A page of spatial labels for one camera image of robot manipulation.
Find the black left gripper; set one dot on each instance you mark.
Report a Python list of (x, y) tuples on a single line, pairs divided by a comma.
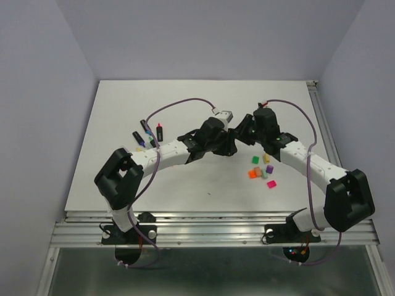
[(229, 148)]

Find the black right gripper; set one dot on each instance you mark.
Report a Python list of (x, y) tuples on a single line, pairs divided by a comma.
[(241, 129)]

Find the pastel yellow pen cap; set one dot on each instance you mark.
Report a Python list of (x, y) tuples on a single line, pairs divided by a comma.
[(266, 158)]

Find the pastel orange pen cap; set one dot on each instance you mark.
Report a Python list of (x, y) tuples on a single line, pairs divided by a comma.
[(258, 171)]

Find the purple pen cap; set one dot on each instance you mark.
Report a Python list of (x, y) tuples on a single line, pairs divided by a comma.
[(269, 169)]

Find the pink pen cap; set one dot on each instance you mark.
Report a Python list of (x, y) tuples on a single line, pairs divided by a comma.
[(271, 184)]

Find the black highlighter pink tip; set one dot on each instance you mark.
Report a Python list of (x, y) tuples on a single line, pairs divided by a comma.
[(159, 132)]

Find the black highlighter green cap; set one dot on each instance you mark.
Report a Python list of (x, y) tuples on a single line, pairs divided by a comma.
[(152, 142)]

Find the black highlighter blue tip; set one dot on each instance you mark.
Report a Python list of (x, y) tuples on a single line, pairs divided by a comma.
[(146, 130)]

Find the black highlighter purple tip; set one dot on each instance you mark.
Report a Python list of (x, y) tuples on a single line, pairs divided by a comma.
[(138, 139)]

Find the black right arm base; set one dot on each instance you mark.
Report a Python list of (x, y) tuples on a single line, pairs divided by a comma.
[(285, 234)]

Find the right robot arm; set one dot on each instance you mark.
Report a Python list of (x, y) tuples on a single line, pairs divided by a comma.
[(348, 198)]

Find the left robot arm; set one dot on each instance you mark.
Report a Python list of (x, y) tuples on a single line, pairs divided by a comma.
[(119, 179)]

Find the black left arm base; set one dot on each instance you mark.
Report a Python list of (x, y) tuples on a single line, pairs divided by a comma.
[(111, 235)]

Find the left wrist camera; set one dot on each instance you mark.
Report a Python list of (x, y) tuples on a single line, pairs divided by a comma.
[(225, 117)]

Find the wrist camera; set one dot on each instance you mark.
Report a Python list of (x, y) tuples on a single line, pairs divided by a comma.
[(225, 117), (264, 104)]

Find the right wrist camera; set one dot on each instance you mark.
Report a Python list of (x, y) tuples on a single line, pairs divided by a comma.
[(264, 104)]

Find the aluminium right side rail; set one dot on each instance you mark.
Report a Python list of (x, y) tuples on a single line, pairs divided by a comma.
[(324, 128)]

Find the aluminium rail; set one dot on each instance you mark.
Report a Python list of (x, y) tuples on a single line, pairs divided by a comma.
[(324, 128), (180, 229)]

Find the aluminium front rail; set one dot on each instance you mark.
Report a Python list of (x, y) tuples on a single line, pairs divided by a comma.
[(180, 229)]

